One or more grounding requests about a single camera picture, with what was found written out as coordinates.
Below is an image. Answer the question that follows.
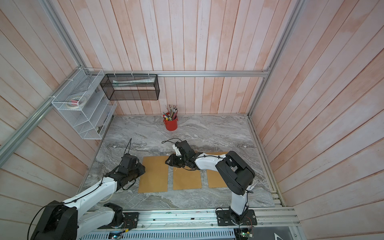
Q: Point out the red metal pen bucket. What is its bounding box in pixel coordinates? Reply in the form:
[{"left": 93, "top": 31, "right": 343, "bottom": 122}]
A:
[{"left": 163, "top": 115, "right": 178, "bottom": 132}]

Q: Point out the white wire mesh shelf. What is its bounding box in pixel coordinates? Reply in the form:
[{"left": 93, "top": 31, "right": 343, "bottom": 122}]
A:
[{"left": 52, "top": 68, "right": 117, "bottom": 140}]

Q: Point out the brown kraft file bag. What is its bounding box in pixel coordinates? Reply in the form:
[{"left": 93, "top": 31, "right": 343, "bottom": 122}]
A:
[
  {"left": 206, "top": 165, "right": 227, "bottom": 188},
  {"left": 138, "top": 156, "right": 169, "bottom": 194},
  {"left": 173, "top": 168, "right": 202, "bottom": 190}
]

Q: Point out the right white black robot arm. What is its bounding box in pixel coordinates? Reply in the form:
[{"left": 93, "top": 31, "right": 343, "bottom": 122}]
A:
[{"left": 165, "top": 141, "right": 256, "bottom": 225}]

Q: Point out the black mesh wall basket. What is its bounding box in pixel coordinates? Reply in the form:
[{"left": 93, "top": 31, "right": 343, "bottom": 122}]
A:
[{"left": 100, "top": 74, "right": 160, "bottom": 101}]

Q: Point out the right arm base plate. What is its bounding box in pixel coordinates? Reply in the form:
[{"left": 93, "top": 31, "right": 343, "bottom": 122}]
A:
[{"left": 215, "top": 208, "right": 258, "bottom": 227}]

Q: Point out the tape roll on shelf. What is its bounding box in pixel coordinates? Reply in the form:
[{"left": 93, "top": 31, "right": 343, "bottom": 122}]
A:
[{"left": 65, "top": 96, "right": 87, "bottom": 110}]

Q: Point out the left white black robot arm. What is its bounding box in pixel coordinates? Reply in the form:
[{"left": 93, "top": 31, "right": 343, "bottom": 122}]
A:
[{"left": 27, "top": 154, "right": 145, "bottom": 240}]

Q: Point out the bundle of pens and pencils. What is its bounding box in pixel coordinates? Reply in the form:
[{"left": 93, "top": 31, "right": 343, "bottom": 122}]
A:
[{"left": 162, "top": 105, "right": 178, "bottom": 121}]

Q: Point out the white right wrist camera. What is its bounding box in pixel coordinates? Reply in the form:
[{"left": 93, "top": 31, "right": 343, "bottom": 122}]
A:
[{"left": 173, "top": 144, "right": 182, "bottom": 156}]

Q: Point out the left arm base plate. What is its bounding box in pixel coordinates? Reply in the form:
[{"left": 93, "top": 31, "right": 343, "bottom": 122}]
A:
[{"left": 99, "top": 212, "right": 139, "bottom": 230}]

